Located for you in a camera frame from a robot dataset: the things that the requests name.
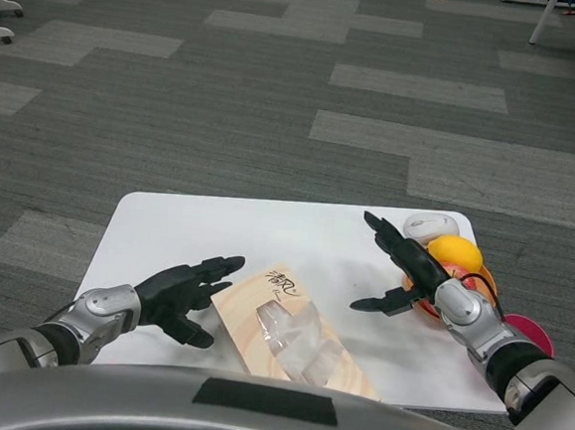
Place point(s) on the small red floor item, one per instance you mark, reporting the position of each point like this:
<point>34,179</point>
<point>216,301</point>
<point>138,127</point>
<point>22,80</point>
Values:
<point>571,13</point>

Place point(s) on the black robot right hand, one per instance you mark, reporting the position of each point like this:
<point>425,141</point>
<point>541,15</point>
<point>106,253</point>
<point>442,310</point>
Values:
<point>418,265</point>

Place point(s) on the silver robot chest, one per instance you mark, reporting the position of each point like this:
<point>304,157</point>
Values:
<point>103,400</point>

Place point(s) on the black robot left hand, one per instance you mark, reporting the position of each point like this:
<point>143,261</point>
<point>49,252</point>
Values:
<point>171,295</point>

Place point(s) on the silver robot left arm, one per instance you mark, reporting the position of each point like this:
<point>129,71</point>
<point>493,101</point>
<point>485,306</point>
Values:
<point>101,305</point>

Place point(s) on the orange round plate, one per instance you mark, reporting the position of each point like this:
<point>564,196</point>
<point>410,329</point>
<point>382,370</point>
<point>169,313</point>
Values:
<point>429,313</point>

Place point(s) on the white desk base bar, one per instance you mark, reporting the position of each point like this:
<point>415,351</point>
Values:
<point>533,1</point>

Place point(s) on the yellow lemon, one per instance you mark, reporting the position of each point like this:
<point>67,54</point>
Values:
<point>456,250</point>

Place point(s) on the white desk leg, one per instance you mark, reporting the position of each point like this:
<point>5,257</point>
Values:
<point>540,23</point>

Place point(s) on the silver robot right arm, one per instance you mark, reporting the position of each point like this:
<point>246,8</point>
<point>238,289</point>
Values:
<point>464,308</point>

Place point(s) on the beige wood-print tissue box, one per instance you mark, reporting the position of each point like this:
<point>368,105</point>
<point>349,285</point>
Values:
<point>261,297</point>

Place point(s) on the white computer mouse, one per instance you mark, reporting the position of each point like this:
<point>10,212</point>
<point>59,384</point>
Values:
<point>431,226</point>

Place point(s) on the pink plastic cup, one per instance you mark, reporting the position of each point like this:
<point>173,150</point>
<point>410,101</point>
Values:
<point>532,331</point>

